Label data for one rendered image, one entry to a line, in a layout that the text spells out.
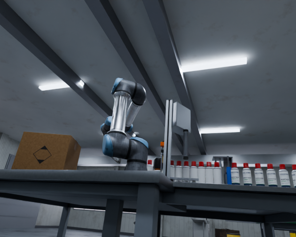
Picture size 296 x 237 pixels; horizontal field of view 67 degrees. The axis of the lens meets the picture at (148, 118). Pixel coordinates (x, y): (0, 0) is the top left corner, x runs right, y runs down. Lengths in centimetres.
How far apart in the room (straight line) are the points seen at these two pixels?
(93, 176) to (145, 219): 24
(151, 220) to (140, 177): 14
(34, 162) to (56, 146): 15
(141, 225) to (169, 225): 1135
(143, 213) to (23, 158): 93
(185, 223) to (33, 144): 1085
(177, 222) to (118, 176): 1127
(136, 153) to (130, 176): 47
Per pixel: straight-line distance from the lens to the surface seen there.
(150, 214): 78
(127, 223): 1282
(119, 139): 125
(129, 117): 166
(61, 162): 142
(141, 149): 126
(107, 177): 83
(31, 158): 150
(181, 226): 1201
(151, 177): 77
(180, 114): 161
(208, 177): 160
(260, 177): 166
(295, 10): 404
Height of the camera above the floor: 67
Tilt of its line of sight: 25 degrees up
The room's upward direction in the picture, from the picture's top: 5 degrees clockwise
